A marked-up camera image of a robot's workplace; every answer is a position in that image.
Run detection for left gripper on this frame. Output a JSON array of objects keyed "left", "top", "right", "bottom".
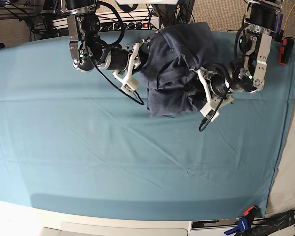
[{"left": 184, "top": 66, "right": 234, "bottom": 111}]

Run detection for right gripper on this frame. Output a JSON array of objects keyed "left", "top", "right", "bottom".
[{"left": 112, "top": 39, "right": 150, "bottom": 86}]

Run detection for blue grey T-shirt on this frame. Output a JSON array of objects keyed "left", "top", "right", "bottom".
[{"left": 140, "top": 22, "right": 217, "bottom": 117}]

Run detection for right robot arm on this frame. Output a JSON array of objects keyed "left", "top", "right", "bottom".
[{"left": 61, "top": 0, "right": 148, "bottom": 93}]

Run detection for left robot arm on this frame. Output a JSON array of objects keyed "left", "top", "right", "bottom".
[{"left": 188, "top": 0, "right": 283, "bottom": 116}]

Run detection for black power strip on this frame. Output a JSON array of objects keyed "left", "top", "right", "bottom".
[{"left": 99, "top": 21, "right": 160, "bottom": 32}]

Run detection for orange black clamp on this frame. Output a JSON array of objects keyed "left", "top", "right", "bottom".
[{"left": 278, "top": 38, "right": 294, "bottom": 65}]

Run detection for teal table cloth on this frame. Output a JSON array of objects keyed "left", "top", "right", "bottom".
[{"left": 0, "top": 37, "right": 295, "bottom": 221}]

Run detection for blue orange clamp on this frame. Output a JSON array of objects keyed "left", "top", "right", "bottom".
[{"left": 224, "top": 205, "right": 259, "bottom": 236}]

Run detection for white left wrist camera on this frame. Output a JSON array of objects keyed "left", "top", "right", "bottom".
[{"left": 200, "top": 102, "right": 220, "bottom": 122}]

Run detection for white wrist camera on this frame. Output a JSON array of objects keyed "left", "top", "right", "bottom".
[
  {"left": 200, "top": 102, "right": 220, "bottom": 122},
  {"left": 121, "top": 79, "right": 140, "bottom": 95}
]

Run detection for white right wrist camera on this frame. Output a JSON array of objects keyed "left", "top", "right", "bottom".
[{"left": 121, "top": 79, "right": 140, "bottom": 95}]

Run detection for black camera cable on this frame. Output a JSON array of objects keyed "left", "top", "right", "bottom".
[{"left": 85, "top": 44, "right": 145, "bottom": 106}]

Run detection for yellow cable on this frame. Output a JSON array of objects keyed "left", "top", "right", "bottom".
[{"left": 284, "top": 0, "right": 295, "bottom": 25}]

